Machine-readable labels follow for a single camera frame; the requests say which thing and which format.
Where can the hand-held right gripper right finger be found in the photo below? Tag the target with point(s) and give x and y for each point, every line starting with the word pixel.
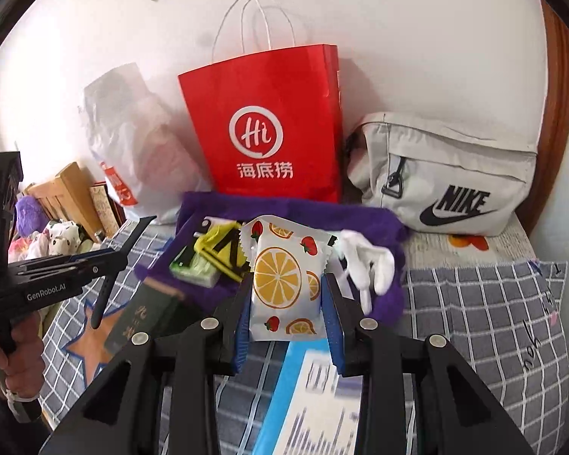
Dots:
pixel 334 336

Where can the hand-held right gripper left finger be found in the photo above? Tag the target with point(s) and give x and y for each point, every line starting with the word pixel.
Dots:
pixel 241 336

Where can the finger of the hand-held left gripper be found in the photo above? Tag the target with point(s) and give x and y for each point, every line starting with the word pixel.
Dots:
pixel 103 298
pixel 114 256

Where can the fruit print packet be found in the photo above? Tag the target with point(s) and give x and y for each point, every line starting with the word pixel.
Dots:
pixel 279 270

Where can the green tissue packet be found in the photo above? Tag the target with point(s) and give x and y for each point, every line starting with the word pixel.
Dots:
pixel 194 268

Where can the white glove with mint cuff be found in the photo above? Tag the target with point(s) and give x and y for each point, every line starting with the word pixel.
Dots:
pixel 379 265

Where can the yellow mesh bag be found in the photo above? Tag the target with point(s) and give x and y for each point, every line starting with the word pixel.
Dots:
pixel 208 241

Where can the person's left hand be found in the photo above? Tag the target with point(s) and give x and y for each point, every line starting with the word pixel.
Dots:
pixel 26 365

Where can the dark green box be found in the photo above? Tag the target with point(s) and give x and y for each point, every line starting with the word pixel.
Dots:
pixel 142 317

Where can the brown patterned book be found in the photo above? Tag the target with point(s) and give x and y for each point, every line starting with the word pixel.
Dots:
pixel 104 208

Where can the purple plush toy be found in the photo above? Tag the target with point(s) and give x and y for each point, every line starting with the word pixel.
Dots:
pixel 31 213

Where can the wooden bed headboard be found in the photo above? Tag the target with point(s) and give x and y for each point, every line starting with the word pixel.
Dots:
pixel 71 189

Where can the blue tissue packet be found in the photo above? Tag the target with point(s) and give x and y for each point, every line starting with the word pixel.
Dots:
pixel 284 403

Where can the white plastic shopping bag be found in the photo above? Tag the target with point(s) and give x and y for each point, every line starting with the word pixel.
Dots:
pixel 137 142

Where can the grey checked blanket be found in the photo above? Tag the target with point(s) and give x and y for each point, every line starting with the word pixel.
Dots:
pixel 455 303

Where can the purple towel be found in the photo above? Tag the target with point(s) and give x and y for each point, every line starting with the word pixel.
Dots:
pixel 313 208

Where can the grey sling bag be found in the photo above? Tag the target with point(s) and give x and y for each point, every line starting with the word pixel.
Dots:
pixel 431 161

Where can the red paper bag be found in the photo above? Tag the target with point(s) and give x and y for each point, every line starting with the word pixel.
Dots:
pixel 275 95

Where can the wooden door frame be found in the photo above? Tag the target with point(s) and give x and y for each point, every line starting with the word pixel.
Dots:
pixel 557 104

